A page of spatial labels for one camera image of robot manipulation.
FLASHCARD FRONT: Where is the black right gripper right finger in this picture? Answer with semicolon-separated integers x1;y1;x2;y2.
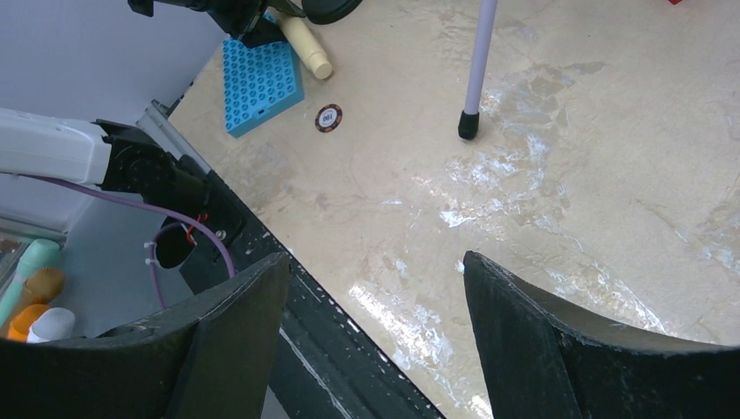
463;251;739;418

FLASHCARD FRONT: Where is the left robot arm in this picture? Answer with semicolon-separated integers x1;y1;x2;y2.
1;108;236;277

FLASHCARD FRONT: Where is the black microphone stand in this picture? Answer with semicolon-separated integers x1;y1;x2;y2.
301;0;361;25

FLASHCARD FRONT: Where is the black table front rail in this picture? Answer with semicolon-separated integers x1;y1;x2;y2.
207;171;442;418

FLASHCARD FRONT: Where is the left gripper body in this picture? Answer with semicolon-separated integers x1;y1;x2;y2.
127;0;304;48

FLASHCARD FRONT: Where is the light blue building baseplate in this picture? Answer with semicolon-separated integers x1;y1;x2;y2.
223;38;305;138

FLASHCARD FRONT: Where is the lilac music stand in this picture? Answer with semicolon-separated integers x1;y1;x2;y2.
457;0;498;141

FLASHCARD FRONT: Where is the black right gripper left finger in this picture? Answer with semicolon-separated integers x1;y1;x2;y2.
1;252;290;418

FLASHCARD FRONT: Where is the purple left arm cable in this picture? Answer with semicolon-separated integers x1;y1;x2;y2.
11;173;237;311

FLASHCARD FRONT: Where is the orange toy microphone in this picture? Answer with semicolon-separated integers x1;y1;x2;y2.
7;304;50;342

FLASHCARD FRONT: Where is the cream toy microphone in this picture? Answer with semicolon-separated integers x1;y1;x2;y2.
272;10;333;80

